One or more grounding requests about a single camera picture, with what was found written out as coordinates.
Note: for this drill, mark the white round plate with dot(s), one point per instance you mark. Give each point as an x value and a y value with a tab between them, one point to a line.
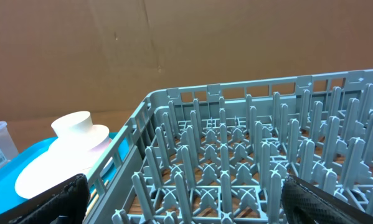
54	167

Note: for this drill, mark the pink bowl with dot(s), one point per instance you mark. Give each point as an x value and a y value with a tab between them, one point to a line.
81	139

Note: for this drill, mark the teal serving tray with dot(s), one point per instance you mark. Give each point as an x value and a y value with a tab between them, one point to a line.
10	172

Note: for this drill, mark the grey dishwasher rack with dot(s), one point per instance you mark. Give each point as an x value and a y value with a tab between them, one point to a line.
220	153

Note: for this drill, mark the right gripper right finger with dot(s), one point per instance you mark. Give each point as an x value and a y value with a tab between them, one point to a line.
303	203

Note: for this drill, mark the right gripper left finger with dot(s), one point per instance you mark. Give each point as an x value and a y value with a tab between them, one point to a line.
64	203

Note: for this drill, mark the white cup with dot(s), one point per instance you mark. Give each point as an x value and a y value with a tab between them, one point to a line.
73	124

